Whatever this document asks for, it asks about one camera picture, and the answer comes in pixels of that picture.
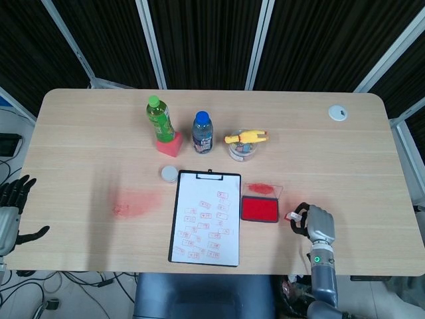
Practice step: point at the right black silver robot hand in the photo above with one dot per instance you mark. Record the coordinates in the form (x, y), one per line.
(320, 224)

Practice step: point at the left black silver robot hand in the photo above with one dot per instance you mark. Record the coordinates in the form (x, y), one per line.
(6, 221)

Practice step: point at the small red stamp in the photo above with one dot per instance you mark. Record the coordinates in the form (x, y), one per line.
(293, 216)

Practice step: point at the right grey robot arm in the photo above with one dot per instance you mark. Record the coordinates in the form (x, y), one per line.
(323, 282)

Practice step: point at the red ink pad clear lid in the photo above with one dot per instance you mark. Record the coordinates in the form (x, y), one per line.
(259, 209)

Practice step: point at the black device on stand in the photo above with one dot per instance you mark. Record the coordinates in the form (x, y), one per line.
(8, 145)

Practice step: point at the black trash bin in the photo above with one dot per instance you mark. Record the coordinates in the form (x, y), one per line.
(293, 299)

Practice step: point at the clear plastic jar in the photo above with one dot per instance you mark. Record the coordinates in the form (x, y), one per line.
(242, 153)

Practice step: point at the yellow rubber chicken toy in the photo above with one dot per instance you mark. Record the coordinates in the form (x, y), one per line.
(247, 137)

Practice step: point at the black clipboard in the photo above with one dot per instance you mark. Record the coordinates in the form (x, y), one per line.
(209, 176)

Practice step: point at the white paper with red stamps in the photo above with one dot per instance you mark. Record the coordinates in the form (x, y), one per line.
(199, 189)

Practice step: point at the blue cap drink bottle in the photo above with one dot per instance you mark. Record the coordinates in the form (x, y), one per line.
(202, 136)

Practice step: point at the small grey round lid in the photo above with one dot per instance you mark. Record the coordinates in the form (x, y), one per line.
(169, 173)

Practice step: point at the pink foam cube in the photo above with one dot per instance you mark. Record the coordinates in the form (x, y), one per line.
(171, 148)

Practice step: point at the green tea bottle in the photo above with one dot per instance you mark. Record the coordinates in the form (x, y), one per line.
(161, 123)

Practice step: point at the black table frame bar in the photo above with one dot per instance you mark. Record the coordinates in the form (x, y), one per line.
(370, 277)

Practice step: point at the white partition frame post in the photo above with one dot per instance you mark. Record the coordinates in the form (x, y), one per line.
(69, 43)
(260, 43)
(152, 43)
(388, 56)

